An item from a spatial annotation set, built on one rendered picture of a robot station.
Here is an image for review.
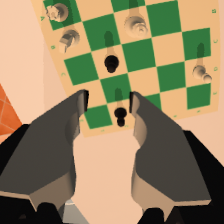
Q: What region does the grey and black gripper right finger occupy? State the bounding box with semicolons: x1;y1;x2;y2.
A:
129;91;224;224

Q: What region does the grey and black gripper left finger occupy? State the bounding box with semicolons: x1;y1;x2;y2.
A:
0;89;89;223

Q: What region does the black pawn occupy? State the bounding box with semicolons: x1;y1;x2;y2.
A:
104;55;119;73
114;107;127;127

